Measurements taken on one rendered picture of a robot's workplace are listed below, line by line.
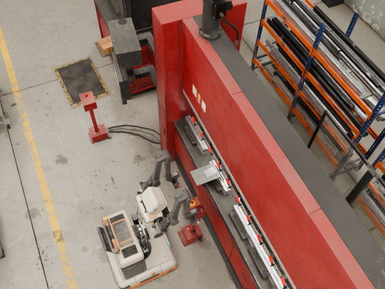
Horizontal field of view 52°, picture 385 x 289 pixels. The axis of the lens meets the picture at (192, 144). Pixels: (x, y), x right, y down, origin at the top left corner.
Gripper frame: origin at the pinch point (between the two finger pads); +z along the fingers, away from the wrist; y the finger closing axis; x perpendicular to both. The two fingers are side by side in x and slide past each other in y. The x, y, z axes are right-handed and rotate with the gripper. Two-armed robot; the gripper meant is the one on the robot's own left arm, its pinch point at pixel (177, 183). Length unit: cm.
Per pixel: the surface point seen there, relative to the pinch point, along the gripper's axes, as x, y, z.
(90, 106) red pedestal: 55, 155, -1
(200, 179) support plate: -20.2, -5.3, 9.8
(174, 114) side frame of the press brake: -29, 84, 15
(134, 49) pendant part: -43, 101, -85
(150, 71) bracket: -33, 137, -7
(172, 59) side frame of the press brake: -67, 84, -62
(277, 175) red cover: -89, -83, -92
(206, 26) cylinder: -108, 54, -104
